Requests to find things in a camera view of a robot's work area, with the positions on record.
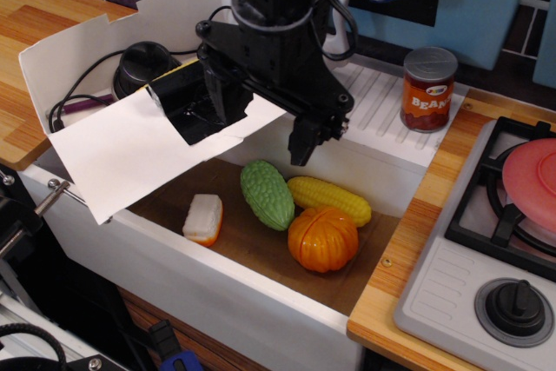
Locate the white orange toy sushi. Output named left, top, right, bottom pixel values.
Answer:
left=182, top=194, right=223, bottom=247

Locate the purple pen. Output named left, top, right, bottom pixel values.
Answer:
left=62, top=94, right=115, bottom=115

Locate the green toy bitter gourd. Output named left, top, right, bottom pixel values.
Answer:
left=240, top=160, right=295, bottom=231

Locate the teal storage bin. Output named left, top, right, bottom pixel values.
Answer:
left=349, top=0, right=520, bottom=70

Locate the grey toy faucet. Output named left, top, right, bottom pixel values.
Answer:
left=323, top=9, right=349, bottom=70

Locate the black stove knob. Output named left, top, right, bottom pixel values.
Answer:
left=474, top=278, right=555, bottom=348

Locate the orange toy pumpkin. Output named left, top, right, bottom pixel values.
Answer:
left=288, top=206, right=359, bottom=273

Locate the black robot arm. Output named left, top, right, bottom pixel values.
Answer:
left=195, top=0, right=358, bottom=166

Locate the yellow toy corn cob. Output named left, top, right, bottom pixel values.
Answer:
left=287, top=176, right=372, bottom=228

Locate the white cardboard mask box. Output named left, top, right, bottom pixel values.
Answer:
left=19, top=0, right=282, bottom=223

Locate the blue handled tool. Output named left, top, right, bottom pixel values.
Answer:
left=147, top=319, right=205, bottom=371

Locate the white toy sink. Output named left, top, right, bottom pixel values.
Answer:
left=21, top=57, right=444, bottom=370

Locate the metal clamp screw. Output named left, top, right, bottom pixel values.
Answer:
left=34, top=178, right=87, bottom=217

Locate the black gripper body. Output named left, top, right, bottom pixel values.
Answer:
left=195, top=10, right=354, bottom=119

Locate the black braided cable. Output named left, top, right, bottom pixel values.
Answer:
left=0, top=322, right=69, bottom=371

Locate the black stove grate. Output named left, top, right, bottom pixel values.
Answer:
left=445, top=117, right=555, bottom=282

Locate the black round device in box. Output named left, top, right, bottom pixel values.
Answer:
left=113, top=41, right=181, bottom=100

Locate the grey toy stove top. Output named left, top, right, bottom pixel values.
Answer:
left=393, top=116, right=556, bottom=371

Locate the pink pot lid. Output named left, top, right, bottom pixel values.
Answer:
left=502, top=138, right=555, bottom=232

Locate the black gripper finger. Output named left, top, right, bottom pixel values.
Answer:
left=288, top=113, right=348, bottom=166
left=198, top=43, right=253, bottom=126

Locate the orange beans can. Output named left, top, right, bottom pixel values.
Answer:
left=400, top=46, right=458, bottom=133

